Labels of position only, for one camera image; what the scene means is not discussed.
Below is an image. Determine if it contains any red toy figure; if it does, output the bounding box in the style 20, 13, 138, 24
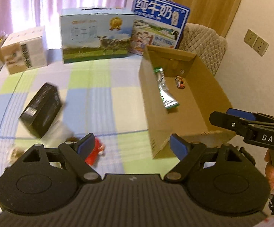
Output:
84, 137, 106, 166

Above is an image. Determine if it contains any silver green foil bag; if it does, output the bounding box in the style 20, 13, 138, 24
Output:
154, 67, 179, 110

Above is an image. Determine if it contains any small toy race car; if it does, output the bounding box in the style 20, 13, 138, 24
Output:
175, 75, 185, 89

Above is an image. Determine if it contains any person right hand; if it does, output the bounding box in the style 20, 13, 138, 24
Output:
264, 150, 274, 190

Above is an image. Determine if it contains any brown hair scrunchie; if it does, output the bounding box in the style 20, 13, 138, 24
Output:
65, 137, 79, 144

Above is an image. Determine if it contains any black rectangular box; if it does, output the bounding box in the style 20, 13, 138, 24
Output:
19, 82, 62, 138

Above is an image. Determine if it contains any open brown cardboard box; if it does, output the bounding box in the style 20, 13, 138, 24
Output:
139, 46, 235, 157

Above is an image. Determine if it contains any patchwork bed sheet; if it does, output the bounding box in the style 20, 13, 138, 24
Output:
0, 49, 177, 175

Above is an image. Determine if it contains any beige quilted cover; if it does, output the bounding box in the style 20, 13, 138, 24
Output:
179, 23, 227, 75

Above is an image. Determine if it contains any white beige product box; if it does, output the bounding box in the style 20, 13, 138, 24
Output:
0, 27, 48, 74

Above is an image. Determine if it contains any light blue milk carton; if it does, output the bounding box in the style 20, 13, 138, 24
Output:
60, 7, 135, 64

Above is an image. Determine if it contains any dark blue milk carton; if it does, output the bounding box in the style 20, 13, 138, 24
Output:
130, 0, 190, 55

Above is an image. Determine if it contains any beige wall socket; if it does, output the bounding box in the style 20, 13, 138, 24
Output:
244, 29, 269, 56

